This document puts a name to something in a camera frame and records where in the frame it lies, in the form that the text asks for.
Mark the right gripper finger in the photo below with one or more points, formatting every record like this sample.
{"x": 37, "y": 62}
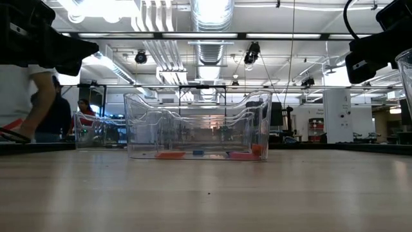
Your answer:
{"x": 362, "y": 69}

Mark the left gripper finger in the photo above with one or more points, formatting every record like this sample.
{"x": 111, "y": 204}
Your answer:
{"x": 72, "y": 54}

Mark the pink eraser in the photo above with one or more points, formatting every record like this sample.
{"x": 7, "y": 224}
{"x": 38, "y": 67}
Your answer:
{"x": 243, "y": 156}

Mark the person's forearm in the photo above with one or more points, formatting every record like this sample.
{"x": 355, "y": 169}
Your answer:
{"x": 40, "y": 106}

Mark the clear plastic bin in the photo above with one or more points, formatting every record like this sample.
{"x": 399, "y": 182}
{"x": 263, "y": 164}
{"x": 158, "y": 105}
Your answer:
{"x": 407, "y": 80}
{"x": 96, "y": 135}
{"x": 225, "y": 132}
{"x": 145, "y": 141}

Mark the white square pillar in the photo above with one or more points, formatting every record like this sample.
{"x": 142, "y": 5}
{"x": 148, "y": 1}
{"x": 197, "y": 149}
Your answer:
{"x": 338, "y": 112}

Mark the person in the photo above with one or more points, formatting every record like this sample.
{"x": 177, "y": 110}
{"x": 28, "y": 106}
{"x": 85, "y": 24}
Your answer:
{"x": 13, "y": 93}
{"x": 85, "y": 111}
{"x": 59, "y": 114}

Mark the black ceiling spotlight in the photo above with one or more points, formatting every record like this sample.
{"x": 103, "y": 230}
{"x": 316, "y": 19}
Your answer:
{"x": 140, "y": 57}
{"x": 252, "y": 51}

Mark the red shelf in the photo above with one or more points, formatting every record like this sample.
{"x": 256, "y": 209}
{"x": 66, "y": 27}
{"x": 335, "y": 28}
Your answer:
{"x": 316, "y": 129}

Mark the black background machine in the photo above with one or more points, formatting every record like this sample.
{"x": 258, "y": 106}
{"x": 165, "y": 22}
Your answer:
{"x": 284, "y": 124}

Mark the black overhead light bar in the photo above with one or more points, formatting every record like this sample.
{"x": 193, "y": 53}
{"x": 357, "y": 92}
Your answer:
{"x": 241, "y": 35}

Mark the silver air duct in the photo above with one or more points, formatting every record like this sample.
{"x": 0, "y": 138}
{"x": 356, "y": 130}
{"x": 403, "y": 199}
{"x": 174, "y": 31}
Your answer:
{"x": 210, "y": 54}

